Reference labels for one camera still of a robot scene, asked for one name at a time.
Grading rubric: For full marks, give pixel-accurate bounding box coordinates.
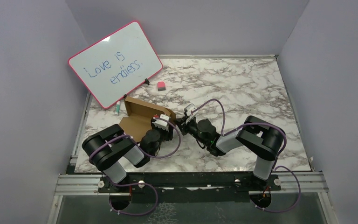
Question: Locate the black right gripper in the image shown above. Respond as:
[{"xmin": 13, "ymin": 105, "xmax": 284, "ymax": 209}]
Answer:
[{"xmin": 173, "ymin": 116, "xmax": 208, "ymax": 146}]

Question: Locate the brown cardboard box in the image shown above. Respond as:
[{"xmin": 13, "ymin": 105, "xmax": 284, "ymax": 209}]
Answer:
[{"xmin": 119, "ymin": 97, "xmax": 176, "ymax": 142}]

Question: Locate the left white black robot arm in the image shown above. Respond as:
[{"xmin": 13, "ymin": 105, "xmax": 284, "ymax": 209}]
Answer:
[{"xmin": 82, "ymin": 124, "xmax": 173, "ymax": 192}]

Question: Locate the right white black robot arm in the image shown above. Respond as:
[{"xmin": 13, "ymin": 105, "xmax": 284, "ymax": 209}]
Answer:
[{"xmin": 175, "ymin": 116, "xmax": 287, "ymax": 190}]

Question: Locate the pink whiteboard eraser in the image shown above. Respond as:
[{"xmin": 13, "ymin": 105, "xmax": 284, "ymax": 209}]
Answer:
[{"xmin": 157, "ymin": 82, "xmax": 166, "ymax": 91}]

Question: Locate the green white glue stick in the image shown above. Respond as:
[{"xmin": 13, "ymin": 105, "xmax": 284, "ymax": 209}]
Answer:
[{"xmin": 114, "ymin": 101, "xmax": 121, "ymax": 116}]

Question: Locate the pink framed whiteboard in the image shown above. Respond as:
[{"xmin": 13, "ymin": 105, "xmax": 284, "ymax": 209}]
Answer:
[{"xmin": 68, "ymin": 21, "xmax": 163, "ymax": 109}]

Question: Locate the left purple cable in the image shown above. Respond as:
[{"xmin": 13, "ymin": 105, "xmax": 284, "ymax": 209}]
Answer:
[{"xmin": 88, "ymin": 116, "xmax": 182, "ymax": 216}]

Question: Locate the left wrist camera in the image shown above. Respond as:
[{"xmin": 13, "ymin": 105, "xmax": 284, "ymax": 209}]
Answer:
[{"xmin": 151, "ymin": 114, "xmax": 170, "ymax": 131}]

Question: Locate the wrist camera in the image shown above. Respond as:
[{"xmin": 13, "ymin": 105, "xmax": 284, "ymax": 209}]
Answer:
[
  {"xmin": 151, "ymin": 114, "xmax": 170, "ymax": 131},
  {"xmin": 184, "ymin": 104, "xmax": 196, "ymax": 119}
]

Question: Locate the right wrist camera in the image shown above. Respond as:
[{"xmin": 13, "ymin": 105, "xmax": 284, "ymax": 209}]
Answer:
[{"xmin": 184, "ymin": 104, "xmax": 196, "ymax": 119}]

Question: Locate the black metal base rail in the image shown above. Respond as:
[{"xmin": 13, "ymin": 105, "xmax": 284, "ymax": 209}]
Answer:
[{"xmin": 98, "ymin": 171, "xmax": 281, "ymax": 203}]

